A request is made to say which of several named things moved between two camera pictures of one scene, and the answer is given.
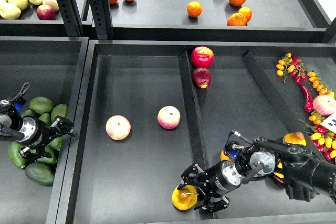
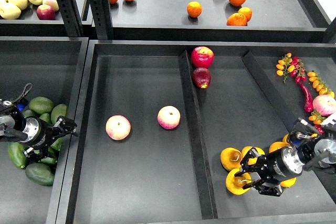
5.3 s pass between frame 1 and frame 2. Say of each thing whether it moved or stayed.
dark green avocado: stayed
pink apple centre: stayed
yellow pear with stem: moved
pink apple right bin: stayed
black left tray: stayed
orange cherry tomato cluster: stayed
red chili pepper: stayed
